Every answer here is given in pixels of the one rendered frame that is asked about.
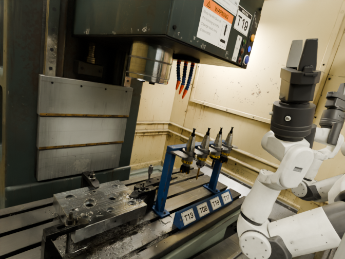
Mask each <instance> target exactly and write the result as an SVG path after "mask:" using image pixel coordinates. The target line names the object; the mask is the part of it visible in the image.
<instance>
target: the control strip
mask: <svg viewBox="0 0 345 259"><path fill-rule="evenodd" d="M260 17H261V15H260V14H259V13H258V12H257V11H256V12H255V16H254V19H253V23H252V27H251V31H250V34H249V37H248V41H247V45H246V49H245V53H244V57H243V60H242V57H238V59H237V63H238V64H240V63H241V62H240V63H239V58H241V60H242V64H241V67H242V68H244V69H246V68H247V65H248V63H247V64H245V62H244V60H245V57H246V56H249V57H250V55H251V50H252V47H253V43H254V41H253V42H251V36H252V35H253V34H254V35H255V36H256V32H257V28H258V25H259V21H260ZM245 39H246V38H244V39H243V40H242V46H245V45H243V41H244V40H245ZM249 47H251V50H250V52H249V51H248V48H249ZM242 48H243V47H241V48H240V51H239V53H240V55H243V54H241V49H242Z"/></svg>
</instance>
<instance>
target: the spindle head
mask: <svg viewBox="0 0 345 259"><path fill-rule="evenodd" d="M212 1H213V2H215V3H216V4H217V5H219V6H220V7H221V8H223V9H224V10H226V9H225V8H224V7H222V6H221V5H220V4H218V3H217V2H216V1H214V0H212ZM203 3H204V0H74V5H73V17H72V30H71V33H72V37H75V38H79V39H83V40H86V41H90V42H93V43H97V44H101V45H104V46H108V47H111V48H115V49H119V50H122V51H126V52H129V44H130V41H140V42H147V43H152V44H156V45H160V46H163V47H167V48H169V49H172V50H174V51H175V54H176V55H183V56H189V57H192V58H195V59H198V60H200V64H205V65H214V66H222V67H231V68H240V69H244V68H242V67H241V64H242V61H241V63H240V64H238V63H237V60H236V62H234V61H232V57H233V53H234V49H235V45H236V41H237V37H238V35H239V36H241V37H242V40H243V39H244V38H246V45H247V41H248V37H249V34H250V30H251V26H252V23H253V19H254V15H255V12H256V11H257V12H258V13H259V14H260V15H261V11H262V7H263V3H264V0H240V2H239V5H240V6H241V7H242V8H243V9H245V10H246V11H247V12H248V13H249V14H251V15H252V19H251V23H250V27H249V30H248V33H247V36H245V35H243V34H242V33H241V32H239V31H237V30H236V29H234V28H233V27H234V23H235V19H236V16H234V15H233V14H232V13H230V12H229V11H228V10H226V11H227V12H228V13H230V14H231V15H232V16H234V17H233V21H232V25H231V29H230V32H229V37H228V41H227V45H226V49H225V50H224V49H222V48H220V47H218V46H215V45H213V44H211V43H209V42H207V41H205V40H203V39H201V38H198V37H197V32H198V28H199V23H200V18H201V13H202V8H203ZM242 40H241V44H240V48H241V47H243V48H244V53H245V49H246V45H245V46H242ZM240 48H239V51H240ZM244 53H243V55H240V53H239V52H238V56H237V59H238V57H242V60H243V57H244Z"/></svg>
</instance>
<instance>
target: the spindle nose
mask: <svg viewBox="0 0 345 259"><path fill-rule="evenodd" d="M174 54H175V51H174V50H172V49H169V48H167V47H163V46H160V45H156V44H152V43H147V42H140V41H130V44H129V52H128V59H127V66H126V77H128V78H132V79H136V80H141V81H146V82H151V83H157V84H163V85H167V84H168V81H169V78H170V73H171V68H172V64H173V59H174Z"/></svg>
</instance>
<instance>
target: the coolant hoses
mask: <svg viewBox="0 0 345 259"><path fill-rule="evenodd" d="M174 60H177V67H176V69H177V70H176V74H177V83H176V90H177V89H178V87H179V85H180V83H181V86H180V90H179V94H180V93H181V92H182V90H183V88H184V85H185V80H186V73H187V66H188V63H191V65H190V70H189V75H188V76H189V77H188V79H187V84H186V86H185V89H184V92H183V95H182V99H183V98H184V97H185V95H186V94H187V91H188V89H189V86H190V83H191V80H192V76H193V72H194V66H195V64H199V63H200V60H198V59H195V58H192V57H189V56H187V55H176V54H174ZM181 62H184V66H183V74H182V75H183V76H182V81H181V80H180V79H181V77H180V76H181V75H180V66H181V65H180V64H181Z"/></svg>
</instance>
